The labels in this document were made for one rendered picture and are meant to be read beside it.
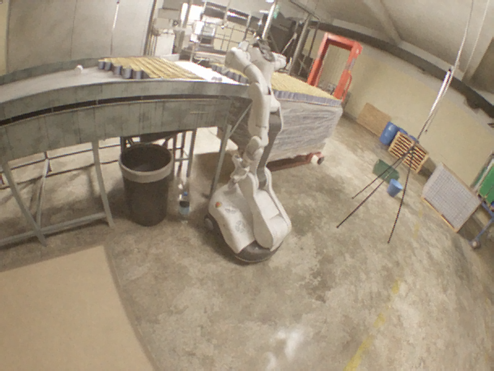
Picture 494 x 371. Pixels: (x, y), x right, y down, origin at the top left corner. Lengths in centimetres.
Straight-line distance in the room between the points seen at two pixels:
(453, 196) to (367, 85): 693
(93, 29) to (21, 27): 131
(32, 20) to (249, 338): 463
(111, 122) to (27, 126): 52
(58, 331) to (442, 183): 653
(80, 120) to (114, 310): 110
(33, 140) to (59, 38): 274
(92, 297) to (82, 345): 32
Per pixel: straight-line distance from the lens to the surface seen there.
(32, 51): 406
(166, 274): 158
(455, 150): 1035
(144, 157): 178
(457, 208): 605
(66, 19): 393
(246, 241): 155
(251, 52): 136
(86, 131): 131
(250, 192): 144
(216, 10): 484
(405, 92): 1049
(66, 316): 149
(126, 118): 131
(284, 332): 160
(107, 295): 143
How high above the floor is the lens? 142
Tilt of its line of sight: 36 degrees down
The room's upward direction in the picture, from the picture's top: 19 degrees clockwise
